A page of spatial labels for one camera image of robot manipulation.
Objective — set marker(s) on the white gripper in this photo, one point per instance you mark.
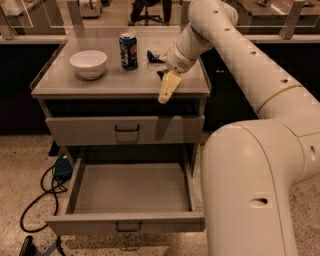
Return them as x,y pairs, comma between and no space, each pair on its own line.
176,59

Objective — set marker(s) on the dark chocolate rxbar wrapper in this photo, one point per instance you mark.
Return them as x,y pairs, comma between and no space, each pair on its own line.
161,73

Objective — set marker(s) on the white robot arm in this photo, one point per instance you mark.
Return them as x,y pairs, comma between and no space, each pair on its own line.
248,167

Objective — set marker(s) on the closed grey upper drawer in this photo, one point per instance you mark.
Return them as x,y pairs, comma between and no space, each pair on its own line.
81,131

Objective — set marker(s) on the grey drawer cabinet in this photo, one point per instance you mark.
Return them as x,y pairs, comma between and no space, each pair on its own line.
119,92

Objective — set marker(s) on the open grey middle drawer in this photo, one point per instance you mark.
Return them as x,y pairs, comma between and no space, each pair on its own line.
115,198

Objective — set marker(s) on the blue pepsi can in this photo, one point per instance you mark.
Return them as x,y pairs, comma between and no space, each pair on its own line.
128,51

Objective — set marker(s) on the white ceramic bowl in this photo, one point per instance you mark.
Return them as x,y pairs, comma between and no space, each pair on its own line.
88,64

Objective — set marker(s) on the blue power box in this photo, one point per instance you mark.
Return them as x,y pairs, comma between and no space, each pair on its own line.
62,168

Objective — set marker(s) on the black object floor corner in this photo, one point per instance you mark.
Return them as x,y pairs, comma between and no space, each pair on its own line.
29,249

